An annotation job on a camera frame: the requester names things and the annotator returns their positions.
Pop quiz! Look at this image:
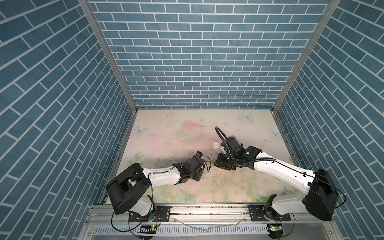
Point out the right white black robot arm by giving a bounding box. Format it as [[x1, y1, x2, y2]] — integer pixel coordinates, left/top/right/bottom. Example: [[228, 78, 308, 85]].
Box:
[[214, 137, 340, 222]]

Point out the aluminium corner post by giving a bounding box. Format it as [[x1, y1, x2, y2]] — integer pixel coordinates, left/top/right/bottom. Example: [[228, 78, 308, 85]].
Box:
[[272, 0, 341, 115], [78, 0, 138, 114]]

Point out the right controller board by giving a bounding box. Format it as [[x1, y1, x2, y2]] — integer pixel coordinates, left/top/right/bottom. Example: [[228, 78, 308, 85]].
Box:
[[267, 224, 284, 240]]

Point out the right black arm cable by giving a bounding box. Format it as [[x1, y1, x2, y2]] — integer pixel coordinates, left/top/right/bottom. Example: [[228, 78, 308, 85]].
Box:
[[214, 125, 347, 209]]

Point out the left aluminium corner post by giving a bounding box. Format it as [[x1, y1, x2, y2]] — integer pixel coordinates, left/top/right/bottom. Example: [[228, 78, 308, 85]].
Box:
[[78, 0, 138, 114]]

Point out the white vented strip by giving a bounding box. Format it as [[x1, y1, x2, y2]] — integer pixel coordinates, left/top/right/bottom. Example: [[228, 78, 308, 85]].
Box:
[[93, 224, 269, 237]]

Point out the left controller board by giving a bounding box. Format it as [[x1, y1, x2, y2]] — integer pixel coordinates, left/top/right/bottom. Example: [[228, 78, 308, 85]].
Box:
[[136, 226, 157, 240]]

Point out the controller board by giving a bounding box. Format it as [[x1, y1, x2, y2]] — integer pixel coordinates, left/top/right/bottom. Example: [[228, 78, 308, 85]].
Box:
[[136, 226, 157, 240], [267, 224, 284, 240]]

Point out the grey loose wire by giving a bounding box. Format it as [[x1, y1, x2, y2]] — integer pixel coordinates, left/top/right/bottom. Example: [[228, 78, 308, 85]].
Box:
[[173, 216, 247, 232]]

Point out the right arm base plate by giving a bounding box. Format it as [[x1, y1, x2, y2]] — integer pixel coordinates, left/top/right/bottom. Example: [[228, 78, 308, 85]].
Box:
[[247, 205, 291, 222]]

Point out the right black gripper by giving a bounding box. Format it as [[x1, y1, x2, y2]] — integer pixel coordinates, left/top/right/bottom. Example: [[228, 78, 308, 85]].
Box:
[[211, 151, 238, 170]]

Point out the right aluminium corner post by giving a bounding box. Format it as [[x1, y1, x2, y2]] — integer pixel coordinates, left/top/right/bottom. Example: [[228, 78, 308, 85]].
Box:
[[272, 0, 341, 115]]

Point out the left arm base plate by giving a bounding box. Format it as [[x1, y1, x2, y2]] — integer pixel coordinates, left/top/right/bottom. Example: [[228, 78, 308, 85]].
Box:
[[129, 205, 171, 223]]

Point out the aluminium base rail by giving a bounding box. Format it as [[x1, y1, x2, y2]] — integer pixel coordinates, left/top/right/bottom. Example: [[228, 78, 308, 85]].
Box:
[[84, 203, 334, 235]]

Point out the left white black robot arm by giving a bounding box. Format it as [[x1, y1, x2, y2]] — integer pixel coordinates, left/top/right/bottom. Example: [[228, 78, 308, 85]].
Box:
[[106, 152, 208, 219]]

